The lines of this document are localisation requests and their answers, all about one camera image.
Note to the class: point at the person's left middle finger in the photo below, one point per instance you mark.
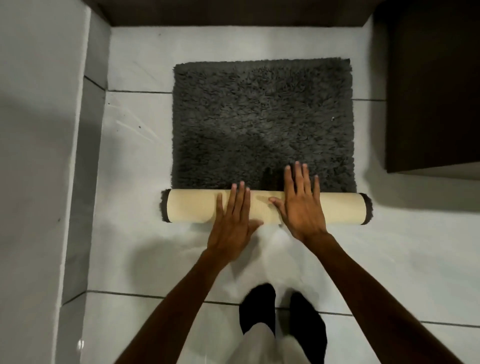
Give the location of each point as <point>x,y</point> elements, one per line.
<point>239,200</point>

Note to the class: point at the person's right forearm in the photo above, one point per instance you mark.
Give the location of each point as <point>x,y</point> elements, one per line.
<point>375,300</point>

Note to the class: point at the person's right hand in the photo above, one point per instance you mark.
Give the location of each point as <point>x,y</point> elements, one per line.
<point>302,215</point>

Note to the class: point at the person's left forearm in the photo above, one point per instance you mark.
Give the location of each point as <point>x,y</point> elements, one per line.
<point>176,311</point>

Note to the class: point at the person's left little finger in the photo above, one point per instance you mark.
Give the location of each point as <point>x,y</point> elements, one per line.
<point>219,206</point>

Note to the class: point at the dark brown cabinet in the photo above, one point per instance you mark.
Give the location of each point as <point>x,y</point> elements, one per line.
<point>431,86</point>

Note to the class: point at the dark brown wooden panel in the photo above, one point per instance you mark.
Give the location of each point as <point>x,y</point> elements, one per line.
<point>232,13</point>

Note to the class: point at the grey shaggy bath mat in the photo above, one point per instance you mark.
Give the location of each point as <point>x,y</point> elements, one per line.
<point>262,116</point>

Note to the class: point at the person's left hand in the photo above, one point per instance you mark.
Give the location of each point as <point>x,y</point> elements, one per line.
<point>230,232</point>

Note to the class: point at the person's left thumb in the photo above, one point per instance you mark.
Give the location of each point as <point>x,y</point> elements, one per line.
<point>255,226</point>

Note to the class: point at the person's right little finger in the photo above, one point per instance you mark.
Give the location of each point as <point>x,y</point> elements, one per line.
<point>317,188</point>

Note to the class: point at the black sock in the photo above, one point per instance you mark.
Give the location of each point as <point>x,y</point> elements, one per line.
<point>258,307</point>
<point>308,326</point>

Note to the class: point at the white trousers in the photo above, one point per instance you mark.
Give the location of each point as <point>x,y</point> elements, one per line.
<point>258,347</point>

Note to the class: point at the person's right thumb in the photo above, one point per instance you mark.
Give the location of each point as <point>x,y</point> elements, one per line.
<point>278,208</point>

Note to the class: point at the person's right middle finger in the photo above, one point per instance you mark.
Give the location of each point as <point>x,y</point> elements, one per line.
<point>298,179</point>

